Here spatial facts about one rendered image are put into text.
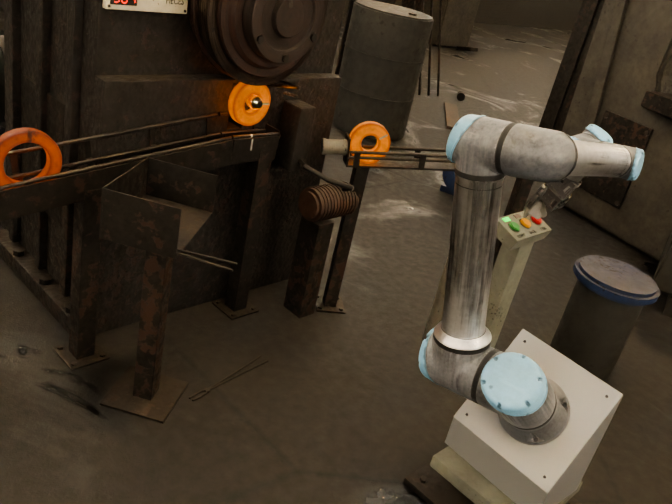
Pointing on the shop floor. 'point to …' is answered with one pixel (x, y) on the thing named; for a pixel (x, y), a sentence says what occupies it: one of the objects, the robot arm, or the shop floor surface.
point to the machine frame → (184, 287)
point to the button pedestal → (510, 267)
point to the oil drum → (381, 66)
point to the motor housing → (314, 243)
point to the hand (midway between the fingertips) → (525, 213)
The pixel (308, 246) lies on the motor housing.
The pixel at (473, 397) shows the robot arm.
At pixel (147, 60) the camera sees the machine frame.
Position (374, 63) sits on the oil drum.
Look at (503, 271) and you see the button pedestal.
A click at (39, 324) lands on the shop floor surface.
